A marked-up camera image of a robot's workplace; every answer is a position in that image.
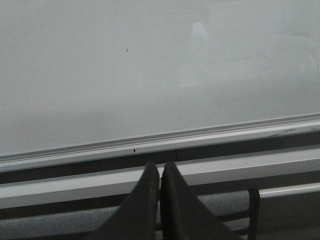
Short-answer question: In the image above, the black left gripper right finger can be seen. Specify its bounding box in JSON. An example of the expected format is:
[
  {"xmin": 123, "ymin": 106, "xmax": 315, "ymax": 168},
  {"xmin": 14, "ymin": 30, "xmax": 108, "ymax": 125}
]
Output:
[{"xmin": 160, "ymin": 162, "xmax": 240, "ymax": 240}]

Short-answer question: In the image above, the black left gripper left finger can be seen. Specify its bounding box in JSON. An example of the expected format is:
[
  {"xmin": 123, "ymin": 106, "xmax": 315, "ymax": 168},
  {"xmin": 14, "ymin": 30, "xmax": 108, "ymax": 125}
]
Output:
[{"xmin": 87, "ymin": 163, "xmax": 159, "ymax": 240}]

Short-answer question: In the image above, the white whiteboard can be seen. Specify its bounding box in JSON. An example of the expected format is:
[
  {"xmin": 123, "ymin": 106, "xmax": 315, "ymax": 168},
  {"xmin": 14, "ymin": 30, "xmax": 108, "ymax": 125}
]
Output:
[{"xmin": 0, "ymin": 0, "xmax": 320, "ymax": 172}]

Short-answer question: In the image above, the white horizontal stand rod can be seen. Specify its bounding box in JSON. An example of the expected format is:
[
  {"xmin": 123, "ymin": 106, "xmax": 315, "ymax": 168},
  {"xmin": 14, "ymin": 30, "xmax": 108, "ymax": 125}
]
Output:
[{"xmin": 259, "ymin": 182, "xmax": 320, "ymax": 199}]

